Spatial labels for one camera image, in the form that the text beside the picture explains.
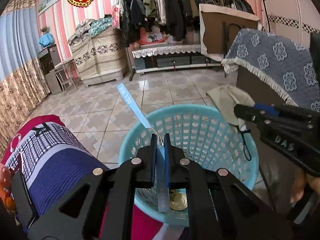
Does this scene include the pile of folded clothes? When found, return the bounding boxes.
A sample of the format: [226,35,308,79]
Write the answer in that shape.
[68,15,112,46]

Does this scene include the person right hand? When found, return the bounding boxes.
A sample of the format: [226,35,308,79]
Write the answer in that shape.
[290,168,320,203]

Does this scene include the low tv cabinet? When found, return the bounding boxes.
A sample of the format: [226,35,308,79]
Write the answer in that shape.
[133,49,223,75]

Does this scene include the striped blue red blanket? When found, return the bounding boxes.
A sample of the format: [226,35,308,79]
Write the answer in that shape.
[0,114,190,240]

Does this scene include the hanging dark clothes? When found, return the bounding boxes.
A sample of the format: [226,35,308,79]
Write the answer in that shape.
[119,0,254,47]

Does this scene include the blue covered water bottle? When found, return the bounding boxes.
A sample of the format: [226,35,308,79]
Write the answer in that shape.
[39,33,55,48]

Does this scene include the blue and floral curtain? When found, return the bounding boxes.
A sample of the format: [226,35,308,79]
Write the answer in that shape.
[1,0,49,153]

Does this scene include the white lace cover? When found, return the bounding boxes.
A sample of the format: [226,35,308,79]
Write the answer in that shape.
[131,44,201,59]

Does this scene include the grey water dispenser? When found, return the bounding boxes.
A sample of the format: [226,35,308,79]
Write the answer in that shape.
[38,44,62,95]

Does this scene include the brown board with white edge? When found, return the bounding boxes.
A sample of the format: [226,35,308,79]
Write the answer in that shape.
[199,4,262,62]

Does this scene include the blue floral fringed cloth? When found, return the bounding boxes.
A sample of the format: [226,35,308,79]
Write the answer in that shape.
[222,29,319,112]

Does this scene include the pink teapot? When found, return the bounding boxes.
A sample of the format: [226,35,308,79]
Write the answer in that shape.
[0,164,16,212]

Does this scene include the black flat case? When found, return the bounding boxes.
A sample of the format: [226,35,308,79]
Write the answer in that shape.
[11,170,39,229]

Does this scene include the small potted plant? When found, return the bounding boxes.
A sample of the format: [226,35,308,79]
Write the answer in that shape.
[40,26,50,35]

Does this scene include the gold round lid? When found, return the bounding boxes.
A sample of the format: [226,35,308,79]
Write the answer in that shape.
[169,191,188,211]

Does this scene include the light blue plastic basket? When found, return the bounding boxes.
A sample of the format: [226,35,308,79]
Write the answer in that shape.
[118,103,260,228]

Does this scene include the patterned cloth covered chest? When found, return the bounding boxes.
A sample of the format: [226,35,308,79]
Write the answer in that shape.
[70,27,128,87]

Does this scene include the small metal folding table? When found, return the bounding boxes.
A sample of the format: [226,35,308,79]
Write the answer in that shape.
[50,57,77,95]

